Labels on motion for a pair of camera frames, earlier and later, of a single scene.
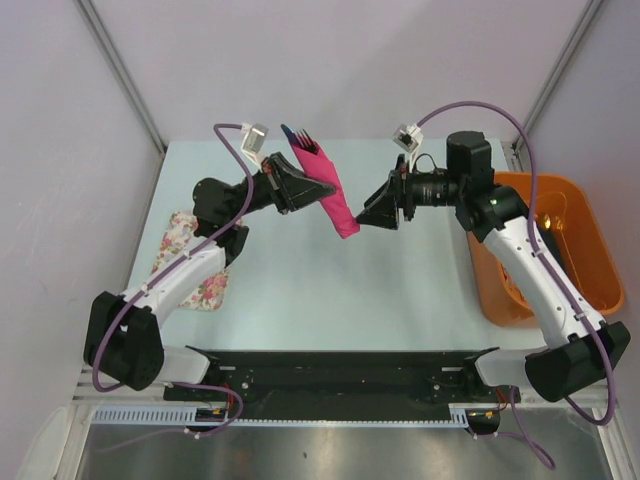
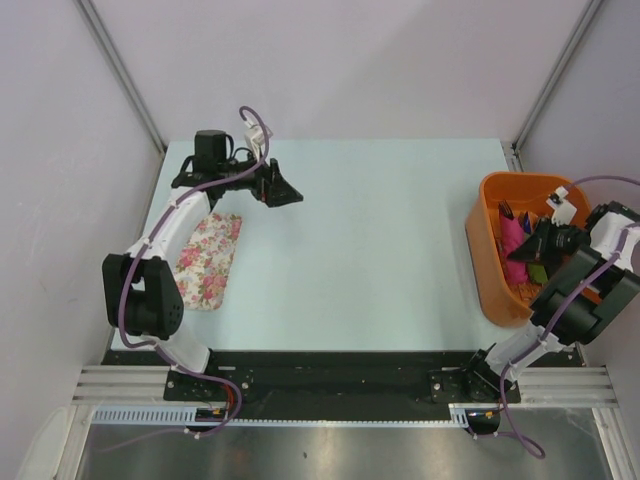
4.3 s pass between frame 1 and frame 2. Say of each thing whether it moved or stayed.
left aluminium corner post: stayed
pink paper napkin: moved
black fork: moved
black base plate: stayed
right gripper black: moved
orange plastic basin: stayed
